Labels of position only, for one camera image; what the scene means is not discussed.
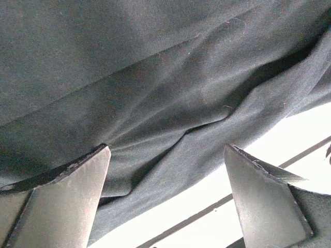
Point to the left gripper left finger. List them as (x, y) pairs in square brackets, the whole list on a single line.
[(56, 208)]

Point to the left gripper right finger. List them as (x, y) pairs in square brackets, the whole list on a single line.
[(275, 207)]

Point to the black t shirt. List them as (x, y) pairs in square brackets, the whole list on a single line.
[(165, 84)]

